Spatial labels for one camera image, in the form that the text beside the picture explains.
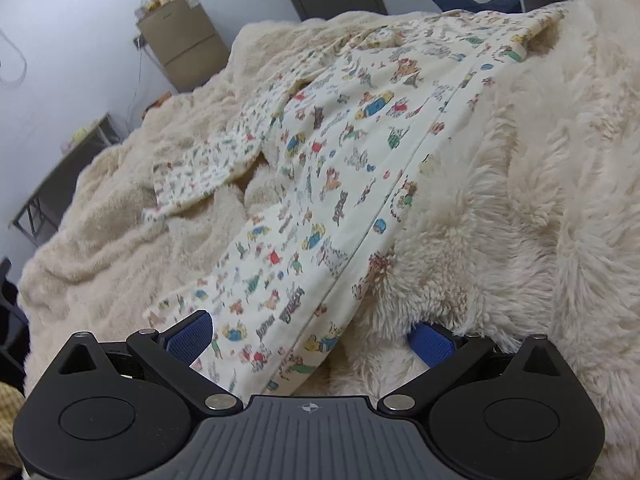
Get cream fluffy blanket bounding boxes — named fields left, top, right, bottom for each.
left=17, top=0, right=640, bottom=480

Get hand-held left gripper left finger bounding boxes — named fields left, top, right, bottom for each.
left=42, top=309, right=242, bottom=415

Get orange bag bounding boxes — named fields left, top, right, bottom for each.
left=142, top=91, right=175, bottom=113

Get snack packets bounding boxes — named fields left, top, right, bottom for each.
left=140, top=0, right=198, bottom=13

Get white wall cable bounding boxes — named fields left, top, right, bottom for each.
left=0, top=27, right=28, bottom=87

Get blue bag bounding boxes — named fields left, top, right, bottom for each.
left=432, top=0, right=526, bottom=14

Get grey desk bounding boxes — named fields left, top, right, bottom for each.
left=9, top=111, right=123, bottom=247

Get black chair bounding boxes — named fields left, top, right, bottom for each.
left=0, top=256, right=31, bottom=376

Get yellow cloth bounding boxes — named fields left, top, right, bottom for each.
left=0, top=381, right=27, bottom=468

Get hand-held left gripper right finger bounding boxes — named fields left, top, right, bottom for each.
left=376, top=322, right=577, bottom=417

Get cartoon printed cream pajama garment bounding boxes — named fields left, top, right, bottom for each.
left=142, top=2, right=576, bottom=395

